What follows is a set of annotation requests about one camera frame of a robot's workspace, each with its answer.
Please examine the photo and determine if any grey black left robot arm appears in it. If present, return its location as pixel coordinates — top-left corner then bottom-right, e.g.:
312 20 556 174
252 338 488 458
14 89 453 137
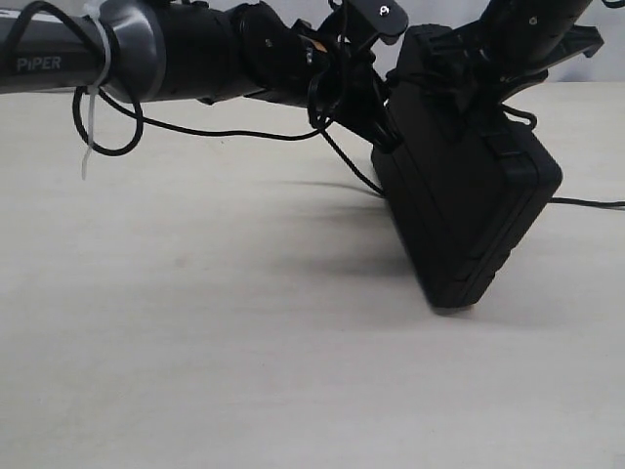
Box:
1 1 408 150

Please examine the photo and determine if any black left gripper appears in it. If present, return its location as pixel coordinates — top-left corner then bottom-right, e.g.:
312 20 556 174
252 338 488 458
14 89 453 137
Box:
292 9 401 151

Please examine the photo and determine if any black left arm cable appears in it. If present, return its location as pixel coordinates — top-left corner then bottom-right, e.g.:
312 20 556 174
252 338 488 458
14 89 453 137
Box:
9 0 353 158

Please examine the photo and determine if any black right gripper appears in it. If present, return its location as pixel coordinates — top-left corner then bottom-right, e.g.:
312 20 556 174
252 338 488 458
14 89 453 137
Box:
420 23 604 142

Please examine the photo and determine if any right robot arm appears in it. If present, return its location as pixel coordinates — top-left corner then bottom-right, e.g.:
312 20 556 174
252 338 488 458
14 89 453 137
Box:
414 1 604 144

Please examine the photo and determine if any black cord with loop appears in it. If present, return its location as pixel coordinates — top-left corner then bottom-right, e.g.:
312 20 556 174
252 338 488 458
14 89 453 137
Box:
321 72 625 211

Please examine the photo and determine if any white zip tie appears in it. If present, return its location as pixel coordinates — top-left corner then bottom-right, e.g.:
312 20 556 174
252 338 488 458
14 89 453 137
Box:
81 1 112 181

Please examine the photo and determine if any black plastic carrying case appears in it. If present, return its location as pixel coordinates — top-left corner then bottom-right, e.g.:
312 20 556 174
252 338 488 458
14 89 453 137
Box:
371 25 563 310

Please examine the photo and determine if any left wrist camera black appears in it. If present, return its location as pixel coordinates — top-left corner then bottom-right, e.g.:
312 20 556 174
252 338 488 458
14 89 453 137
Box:
344 0 409 48

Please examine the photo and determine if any white backdrop curtain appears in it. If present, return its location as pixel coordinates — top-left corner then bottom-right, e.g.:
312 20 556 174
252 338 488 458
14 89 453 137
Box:
0 0 625 87

